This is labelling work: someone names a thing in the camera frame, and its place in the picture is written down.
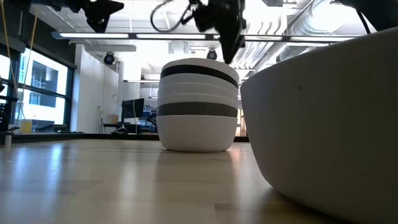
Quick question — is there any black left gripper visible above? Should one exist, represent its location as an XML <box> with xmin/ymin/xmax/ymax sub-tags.
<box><xmin>49</xmin><ymin>0</ymin><xmax>125</xmax><ymax>34</ymax></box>

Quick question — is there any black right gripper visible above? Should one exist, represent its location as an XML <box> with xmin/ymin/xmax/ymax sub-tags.
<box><xmin>188</xmin><ymin>0</ymin><xmax>247</xmax><ymax>65</ymax></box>

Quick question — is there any white bowl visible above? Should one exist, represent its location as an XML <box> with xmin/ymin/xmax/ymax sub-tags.
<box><xmin>161</xmin><ymin>57</ymin><xmax>240</xmax><ymax>83</ymax></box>
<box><xmin>156</xmin><ymin>114</ymin><xmax>239</xmax><ymax>153</ymax></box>
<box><xmin>157</xmin><ymin>82</ymin><xmax>239</xmax><ymax>102</ymax></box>
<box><xmin>159</xmin><ymin>73</ymin><xmax>239</xmax><ymax>94</ymax></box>

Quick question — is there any black bowl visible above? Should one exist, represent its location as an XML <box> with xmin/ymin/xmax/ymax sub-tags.
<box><xmin>160</xmin><ymin>64</ymin><xmax>239</xmax><ymax>89</ymax></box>

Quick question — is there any dark grey bowl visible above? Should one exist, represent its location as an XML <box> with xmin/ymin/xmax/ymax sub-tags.
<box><xmin>157</xmin><ymin>101</ymin><xmax>239</xmax><ymax>118</ymax></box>

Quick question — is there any light grey bowl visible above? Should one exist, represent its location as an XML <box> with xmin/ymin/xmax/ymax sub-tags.
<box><xmin>239</xmin><ymin>26</ymin><xmax>398</xmax><ymax>224</ymax></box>

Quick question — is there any long ceiling light bar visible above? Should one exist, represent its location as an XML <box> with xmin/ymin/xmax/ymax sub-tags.
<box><xmin>51</xmin><ymin>30</ymin><xmax>358</xmax><ymax>44</ymax></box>

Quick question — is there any black-framed window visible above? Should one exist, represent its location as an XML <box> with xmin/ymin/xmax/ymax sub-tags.
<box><xmin>0</xmin><ymin>46</ymin><xmax>77</xmax><ymax>133</ymax></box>

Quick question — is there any black computer monitor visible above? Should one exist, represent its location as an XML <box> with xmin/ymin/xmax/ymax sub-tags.
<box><xmin>121</xmin><ymin>98</ymin><xmax>146</xmax><ymax>121</ymax></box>

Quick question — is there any yellow box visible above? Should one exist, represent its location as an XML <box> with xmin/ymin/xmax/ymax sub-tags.
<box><xmin>19</xmin><ymin>119</ymin><xmax>33</xmax><ymax>134</ymax></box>

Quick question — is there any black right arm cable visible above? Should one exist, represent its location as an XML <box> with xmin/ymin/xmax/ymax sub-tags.
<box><xmin>150</xmin><ymin>0</ymin><xmax>194</xmax><ymax>34</ymax></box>

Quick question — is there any silver ventilation duct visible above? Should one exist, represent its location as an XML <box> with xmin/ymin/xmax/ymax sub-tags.
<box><xmin>273</xmin><ymin>0</ymin><xmax>352</xmax><ymax>63</ymax></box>

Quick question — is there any yellow hanging cable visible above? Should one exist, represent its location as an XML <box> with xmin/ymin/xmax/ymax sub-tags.
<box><xmin>16</xmin><ymin>9</ymin><xmax>39</xmax><ymax>121</ymax></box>

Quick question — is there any black aluminium frame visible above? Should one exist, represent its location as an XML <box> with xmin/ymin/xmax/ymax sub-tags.
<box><xmin>0</xmin><ymin>132</ymin><xmax>249</xmax><ymax>144</ymax></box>

